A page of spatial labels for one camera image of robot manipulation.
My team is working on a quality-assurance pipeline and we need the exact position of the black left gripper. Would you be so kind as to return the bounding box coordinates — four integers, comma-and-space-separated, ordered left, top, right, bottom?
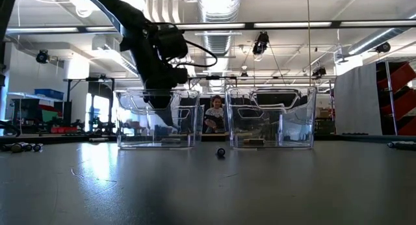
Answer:
136, 52, 178, 130

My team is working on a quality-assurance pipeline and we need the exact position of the clear plastic bin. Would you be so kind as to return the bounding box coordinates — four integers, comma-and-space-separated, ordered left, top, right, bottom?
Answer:
113, 89, 205, 150
226, 86, 318, 150

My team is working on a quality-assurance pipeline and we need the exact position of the black partition panel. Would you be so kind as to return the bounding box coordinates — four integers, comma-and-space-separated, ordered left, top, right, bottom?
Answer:
180, 91, 297, 135

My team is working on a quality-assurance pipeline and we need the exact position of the person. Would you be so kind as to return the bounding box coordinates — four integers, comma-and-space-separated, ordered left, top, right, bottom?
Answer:
203, 94, 228, 134

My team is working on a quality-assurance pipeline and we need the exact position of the red tray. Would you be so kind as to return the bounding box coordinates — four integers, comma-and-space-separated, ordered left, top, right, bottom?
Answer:
50, 126, 79, 134

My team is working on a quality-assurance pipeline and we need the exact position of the blue storage crate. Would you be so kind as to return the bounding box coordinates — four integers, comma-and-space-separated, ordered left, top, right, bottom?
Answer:
34, 88, 65, 101

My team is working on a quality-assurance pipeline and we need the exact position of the green box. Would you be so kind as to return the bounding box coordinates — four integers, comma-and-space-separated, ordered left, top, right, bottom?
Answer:
40, 109, 60, 124

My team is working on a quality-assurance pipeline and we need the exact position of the black ceiling spotlight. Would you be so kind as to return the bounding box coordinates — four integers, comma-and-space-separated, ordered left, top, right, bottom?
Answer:
252, 31, 270, 56
35, 49, 51, 65
375, 41, 392, 54
312, 66, 328, 78

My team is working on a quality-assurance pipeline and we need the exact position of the white table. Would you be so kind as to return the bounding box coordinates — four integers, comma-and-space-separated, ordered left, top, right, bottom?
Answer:
6, 91, 65, 104

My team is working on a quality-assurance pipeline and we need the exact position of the red shelf rack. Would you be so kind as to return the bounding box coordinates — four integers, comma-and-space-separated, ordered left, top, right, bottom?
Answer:
376, 58, 416, 137

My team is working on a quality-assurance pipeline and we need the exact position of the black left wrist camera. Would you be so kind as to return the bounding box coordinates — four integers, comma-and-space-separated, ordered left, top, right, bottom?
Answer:
168, 66, 190, 86

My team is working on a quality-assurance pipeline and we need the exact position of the silver ceiling duct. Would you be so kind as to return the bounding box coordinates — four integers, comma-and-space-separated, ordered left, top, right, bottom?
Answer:
196, 0, 243, 93

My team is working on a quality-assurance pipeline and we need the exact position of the black aluminium table frame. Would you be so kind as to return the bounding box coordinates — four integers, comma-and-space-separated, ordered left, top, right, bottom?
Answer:
0, 133, 416, 144

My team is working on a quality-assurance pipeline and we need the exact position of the black cable loop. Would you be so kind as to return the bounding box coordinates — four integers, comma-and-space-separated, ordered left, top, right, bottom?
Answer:
0, 119, 23, 138

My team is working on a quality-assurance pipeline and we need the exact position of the thin hanging cable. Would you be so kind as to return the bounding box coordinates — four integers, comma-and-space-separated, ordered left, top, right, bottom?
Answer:
306, 0, 313, 88

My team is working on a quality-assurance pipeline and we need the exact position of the black overhead frame bar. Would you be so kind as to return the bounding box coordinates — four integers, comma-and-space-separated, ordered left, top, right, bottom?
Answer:
0, 20, 416, 34

